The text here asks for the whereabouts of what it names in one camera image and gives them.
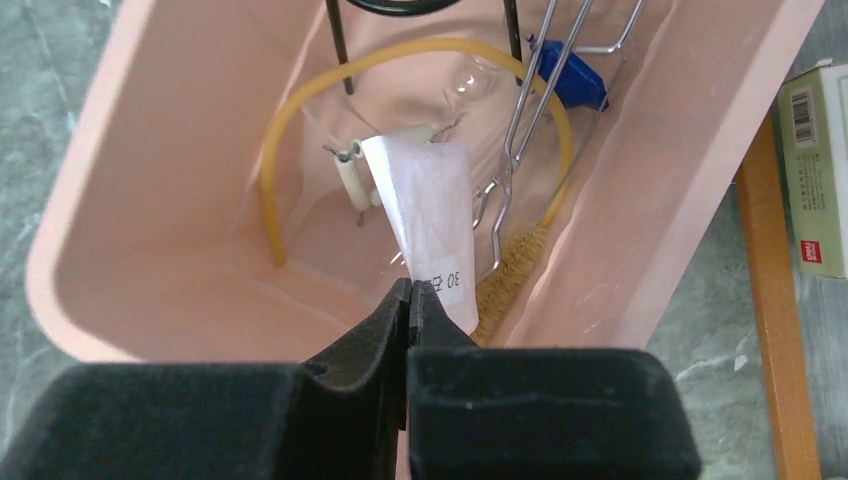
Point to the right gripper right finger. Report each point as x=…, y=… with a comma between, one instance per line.
x=549, y=413

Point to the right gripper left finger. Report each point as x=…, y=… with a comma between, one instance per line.
x=336, y=415

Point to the tan bottle brush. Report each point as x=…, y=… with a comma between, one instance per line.
x=498, y=291

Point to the white paper packet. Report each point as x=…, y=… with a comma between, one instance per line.
x=425, y=190

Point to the metal crucible tongs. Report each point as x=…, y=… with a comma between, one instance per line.
x=529, y=109

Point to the yellow rubber tube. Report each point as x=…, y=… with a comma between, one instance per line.
x=325, y=80

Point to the blue plastic clip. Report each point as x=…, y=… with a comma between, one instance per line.
x=578, y=85

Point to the black iron ring stand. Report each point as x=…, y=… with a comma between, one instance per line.
x=405, y=9

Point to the clear graduated cylinder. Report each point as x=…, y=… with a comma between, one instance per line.
x=450, y=97

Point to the pink plastic bin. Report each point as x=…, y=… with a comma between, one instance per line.
x=153, y=247

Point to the orange wooden rack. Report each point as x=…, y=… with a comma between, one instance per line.
x=777, y=317

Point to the small white box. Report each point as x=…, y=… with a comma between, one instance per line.
x=812, y=112

